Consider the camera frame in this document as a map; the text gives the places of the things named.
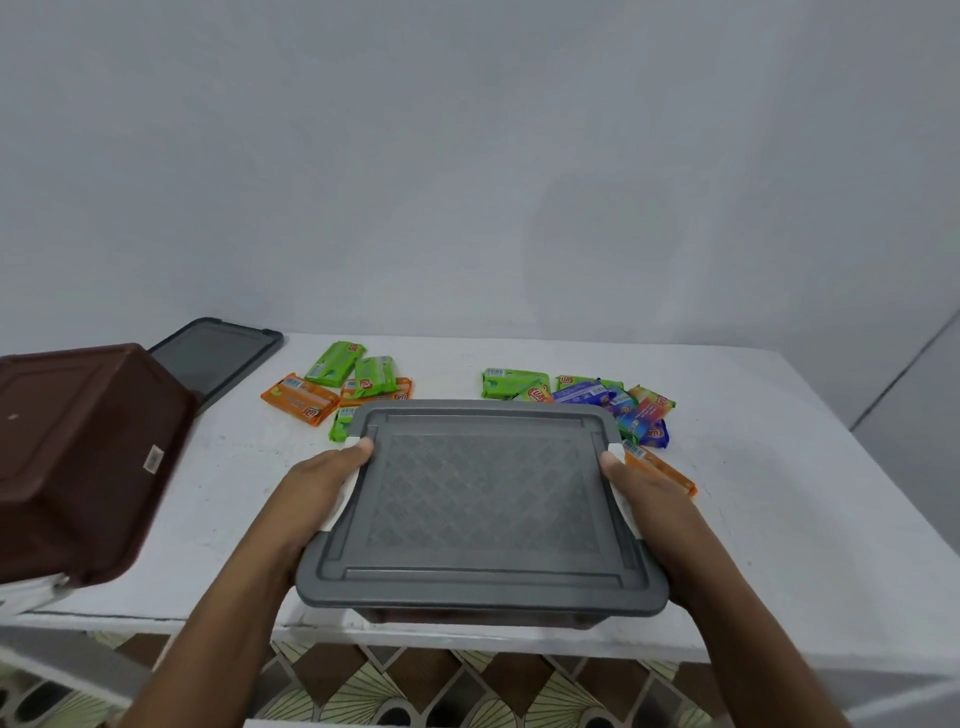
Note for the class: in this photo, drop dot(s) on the person's right forearm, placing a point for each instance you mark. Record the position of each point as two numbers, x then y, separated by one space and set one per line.
757 660

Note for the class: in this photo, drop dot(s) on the dark grey box lid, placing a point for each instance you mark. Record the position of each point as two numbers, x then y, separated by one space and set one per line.
217 360

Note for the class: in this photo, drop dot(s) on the person's right hand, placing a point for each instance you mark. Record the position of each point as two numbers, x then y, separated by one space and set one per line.
667 532

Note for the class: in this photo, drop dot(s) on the person's right thumb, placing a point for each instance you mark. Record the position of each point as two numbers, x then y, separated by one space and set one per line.
616 474

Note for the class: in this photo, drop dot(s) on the multicoloured snack packet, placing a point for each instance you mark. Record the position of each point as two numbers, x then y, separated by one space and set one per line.
645 411

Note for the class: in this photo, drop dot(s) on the white box latch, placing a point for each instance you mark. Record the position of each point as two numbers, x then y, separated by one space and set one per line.
339 506
628 514

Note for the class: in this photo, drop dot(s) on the brown storage box with sticker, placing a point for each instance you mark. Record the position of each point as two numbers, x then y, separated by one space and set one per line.
82 457

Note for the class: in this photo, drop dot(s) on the grey patterned box lid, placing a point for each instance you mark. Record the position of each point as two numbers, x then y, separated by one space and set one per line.
480 502

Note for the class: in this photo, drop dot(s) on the white plastic object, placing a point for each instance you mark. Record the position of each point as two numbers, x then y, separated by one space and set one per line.
30 596

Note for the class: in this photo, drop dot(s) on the person's left hand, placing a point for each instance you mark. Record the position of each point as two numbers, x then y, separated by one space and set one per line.
300 502

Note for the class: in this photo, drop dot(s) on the person's left thumb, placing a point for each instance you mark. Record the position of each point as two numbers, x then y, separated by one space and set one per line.
351 457

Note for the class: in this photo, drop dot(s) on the orange snack packet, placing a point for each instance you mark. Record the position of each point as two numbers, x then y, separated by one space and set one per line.
401 388
664 471
300 399

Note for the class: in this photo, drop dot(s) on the person's left forearm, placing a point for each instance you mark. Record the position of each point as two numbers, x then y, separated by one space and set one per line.
217 637

